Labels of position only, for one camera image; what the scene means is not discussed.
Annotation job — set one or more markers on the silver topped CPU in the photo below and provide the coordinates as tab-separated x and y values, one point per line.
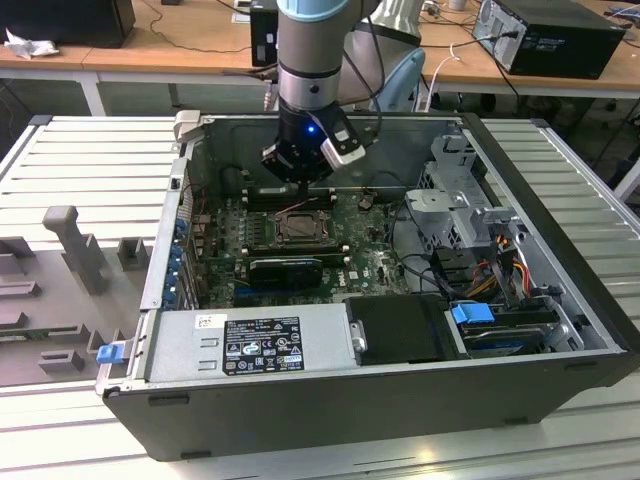
303	227

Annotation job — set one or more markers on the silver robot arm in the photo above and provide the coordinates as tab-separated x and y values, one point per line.
307	45

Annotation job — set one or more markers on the black RAM slot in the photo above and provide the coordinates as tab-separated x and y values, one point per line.
332	257
334	262
300	251
260	205
320	190
322	200
320	195
300	246

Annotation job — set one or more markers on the CPU socket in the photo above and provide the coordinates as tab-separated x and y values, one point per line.
278	240

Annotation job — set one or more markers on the silver coin battery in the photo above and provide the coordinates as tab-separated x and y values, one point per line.
365	202

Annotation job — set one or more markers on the grey case latch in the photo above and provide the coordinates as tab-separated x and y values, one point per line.
186	125

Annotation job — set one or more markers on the small black computer tower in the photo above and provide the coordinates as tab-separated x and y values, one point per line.
262	35

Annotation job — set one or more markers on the low-profile graphics card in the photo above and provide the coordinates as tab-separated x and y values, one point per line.
285	275

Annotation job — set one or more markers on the green motherboard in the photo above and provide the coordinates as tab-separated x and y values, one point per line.
370	257

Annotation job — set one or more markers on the silver perforated drive cage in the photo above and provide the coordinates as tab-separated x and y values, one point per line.
440	202

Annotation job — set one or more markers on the wooden desk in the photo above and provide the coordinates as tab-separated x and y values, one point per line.
175	40
632	65

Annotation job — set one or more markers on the black plastic shroud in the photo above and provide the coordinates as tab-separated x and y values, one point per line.
400	327

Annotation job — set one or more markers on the silver power supply with label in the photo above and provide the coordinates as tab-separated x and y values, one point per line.
175	345

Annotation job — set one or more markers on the hard disk in blue carrier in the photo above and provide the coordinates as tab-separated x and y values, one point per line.
472	320

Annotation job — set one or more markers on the black monitor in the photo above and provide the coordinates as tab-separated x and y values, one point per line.
65	20

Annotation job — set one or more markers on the black and silver PC case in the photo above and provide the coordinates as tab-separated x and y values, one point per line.
350	415

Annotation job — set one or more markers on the blue case latch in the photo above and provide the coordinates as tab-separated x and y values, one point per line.
110	354

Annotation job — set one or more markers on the large black computer tower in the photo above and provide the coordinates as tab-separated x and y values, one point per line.
565	45

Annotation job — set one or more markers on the grey parts rack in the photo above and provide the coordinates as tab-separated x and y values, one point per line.
60	310

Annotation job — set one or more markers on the crumpled white paper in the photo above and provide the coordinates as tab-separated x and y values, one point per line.
30	46

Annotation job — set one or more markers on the green RAM stick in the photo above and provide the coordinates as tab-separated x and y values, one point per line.
20	334

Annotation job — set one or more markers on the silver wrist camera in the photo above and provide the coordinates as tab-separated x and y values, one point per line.
342	145

